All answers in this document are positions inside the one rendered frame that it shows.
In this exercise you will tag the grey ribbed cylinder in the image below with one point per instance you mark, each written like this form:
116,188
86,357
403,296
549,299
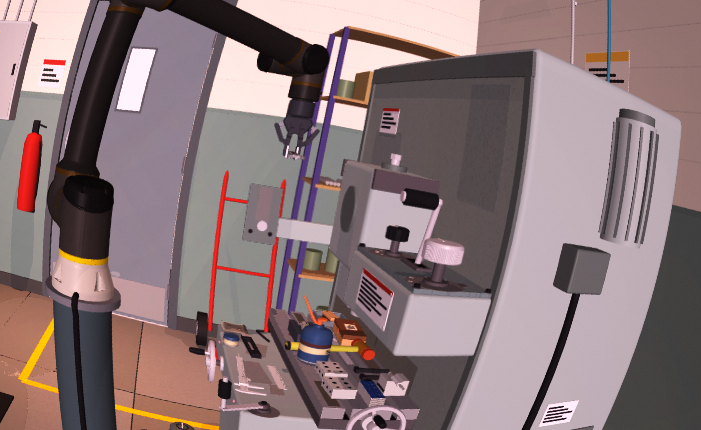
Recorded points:
627,179

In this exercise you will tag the grey peg plate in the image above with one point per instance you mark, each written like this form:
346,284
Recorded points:
263,203

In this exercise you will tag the red white handwheel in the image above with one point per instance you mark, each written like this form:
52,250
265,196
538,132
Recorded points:
211,359

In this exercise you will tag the white red wall sign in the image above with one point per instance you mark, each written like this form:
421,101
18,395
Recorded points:
52,73

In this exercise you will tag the black flat bar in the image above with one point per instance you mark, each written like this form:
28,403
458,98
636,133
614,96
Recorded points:
251,347

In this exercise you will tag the white pipe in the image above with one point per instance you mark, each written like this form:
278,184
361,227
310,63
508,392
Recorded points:
572,30

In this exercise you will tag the small tan box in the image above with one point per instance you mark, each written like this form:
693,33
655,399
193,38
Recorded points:
234,328

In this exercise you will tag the grey door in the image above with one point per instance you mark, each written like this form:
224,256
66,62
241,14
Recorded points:
159,209

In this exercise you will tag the grey mill knee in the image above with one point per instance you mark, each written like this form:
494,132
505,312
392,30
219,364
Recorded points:
260,364

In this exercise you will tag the green cylinder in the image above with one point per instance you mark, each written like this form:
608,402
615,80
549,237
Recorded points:
331,261
312,259
345,88

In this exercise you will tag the black box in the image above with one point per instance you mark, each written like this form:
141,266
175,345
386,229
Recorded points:
297,326

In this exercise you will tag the blue white tin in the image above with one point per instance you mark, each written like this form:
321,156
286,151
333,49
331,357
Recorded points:
230,338

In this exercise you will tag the brown wooden box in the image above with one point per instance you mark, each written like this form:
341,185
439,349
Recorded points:
350,331

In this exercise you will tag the red fire extinguisher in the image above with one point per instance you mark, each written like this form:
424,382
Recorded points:
29,173

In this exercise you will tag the small white knob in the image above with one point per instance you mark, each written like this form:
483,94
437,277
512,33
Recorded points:
395,160

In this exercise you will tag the grey lock lever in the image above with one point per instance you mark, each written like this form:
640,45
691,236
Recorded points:
260,408

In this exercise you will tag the black dial knob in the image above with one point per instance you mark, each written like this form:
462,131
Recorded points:
396,233

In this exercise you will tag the grey mill body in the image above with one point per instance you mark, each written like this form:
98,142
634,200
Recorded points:
565,179

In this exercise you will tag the blue pipe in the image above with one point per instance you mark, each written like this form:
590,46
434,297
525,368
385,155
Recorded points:
609,36

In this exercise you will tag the tan cardboard box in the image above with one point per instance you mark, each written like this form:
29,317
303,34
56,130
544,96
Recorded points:
363,85

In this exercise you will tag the grey junction box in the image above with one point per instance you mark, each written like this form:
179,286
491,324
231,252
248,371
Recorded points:
581,268

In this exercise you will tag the white knurled dial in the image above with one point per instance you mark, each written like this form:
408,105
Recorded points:
444,252

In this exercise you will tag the blue block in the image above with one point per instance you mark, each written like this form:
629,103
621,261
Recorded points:
372,392

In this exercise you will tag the silver spanner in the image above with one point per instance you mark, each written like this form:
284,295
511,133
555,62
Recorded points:
250,388

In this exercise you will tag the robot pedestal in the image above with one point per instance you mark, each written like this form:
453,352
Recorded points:
99,370

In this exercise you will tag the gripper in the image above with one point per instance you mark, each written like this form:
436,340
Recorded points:
301,114

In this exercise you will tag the small black knob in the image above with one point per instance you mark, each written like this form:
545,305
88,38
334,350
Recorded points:
224,389

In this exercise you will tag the blue oil can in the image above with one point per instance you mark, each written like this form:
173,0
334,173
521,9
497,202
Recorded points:
314,349

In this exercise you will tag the grey mill table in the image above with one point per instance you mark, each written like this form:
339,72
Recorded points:
302,370

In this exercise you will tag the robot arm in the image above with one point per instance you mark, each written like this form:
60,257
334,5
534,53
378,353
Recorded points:
87,119

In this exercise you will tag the grey handwheel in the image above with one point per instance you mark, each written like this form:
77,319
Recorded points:
365,418

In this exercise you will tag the white drilled block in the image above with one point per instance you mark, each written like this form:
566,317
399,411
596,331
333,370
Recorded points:
333,377

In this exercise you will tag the red hand truck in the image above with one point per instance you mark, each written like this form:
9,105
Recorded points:
222,250

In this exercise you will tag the orange white wall sign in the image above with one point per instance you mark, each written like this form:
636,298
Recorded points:
598,68

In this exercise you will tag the purple shelf unit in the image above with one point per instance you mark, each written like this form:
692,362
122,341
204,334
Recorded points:
326,89

